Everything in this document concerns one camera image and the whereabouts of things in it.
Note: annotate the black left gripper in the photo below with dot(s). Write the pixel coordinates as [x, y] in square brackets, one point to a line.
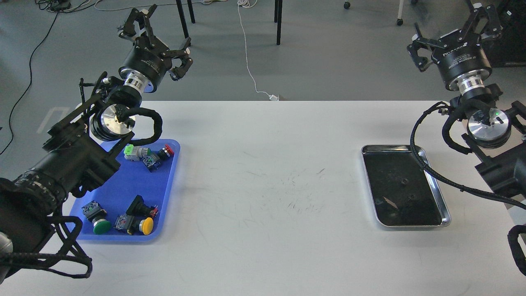
[149, 60]

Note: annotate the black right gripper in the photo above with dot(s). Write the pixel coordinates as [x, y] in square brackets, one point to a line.
[464, 61]

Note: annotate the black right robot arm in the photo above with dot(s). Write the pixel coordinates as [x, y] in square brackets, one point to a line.
[474, 121]

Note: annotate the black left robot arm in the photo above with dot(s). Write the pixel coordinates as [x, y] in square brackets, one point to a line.
[82, 155]

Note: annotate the black table leg left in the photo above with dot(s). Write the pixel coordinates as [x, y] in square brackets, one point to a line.
[182, 16]

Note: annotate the black table leg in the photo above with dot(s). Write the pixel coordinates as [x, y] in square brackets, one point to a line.
[278, 7]
[182, 16]

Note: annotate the black equipment case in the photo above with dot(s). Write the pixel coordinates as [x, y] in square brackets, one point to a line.
[510, 49]

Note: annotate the black table leg right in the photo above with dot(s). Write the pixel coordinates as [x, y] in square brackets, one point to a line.
[278, 7]

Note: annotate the silver metal tray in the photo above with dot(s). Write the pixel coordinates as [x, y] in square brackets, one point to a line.
[385, 166]

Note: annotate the blue plastic tray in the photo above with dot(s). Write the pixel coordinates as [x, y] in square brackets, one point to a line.
[117, 193]

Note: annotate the green mushroom push button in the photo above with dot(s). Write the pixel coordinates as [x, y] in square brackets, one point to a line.
[96, 214]

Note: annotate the light green push button switch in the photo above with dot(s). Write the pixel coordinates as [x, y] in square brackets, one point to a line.
[136, 153]

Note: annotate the red push button switch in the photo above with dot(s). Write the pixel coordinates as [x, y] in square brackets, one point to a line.
[154, 158]

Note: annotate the black push button switch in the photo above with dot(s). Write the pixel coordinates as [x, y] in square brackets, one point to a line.
[138, 208]

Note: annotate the yellow push button switch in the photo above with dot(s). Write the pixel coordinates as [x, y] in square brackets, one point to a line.
[130, 224]

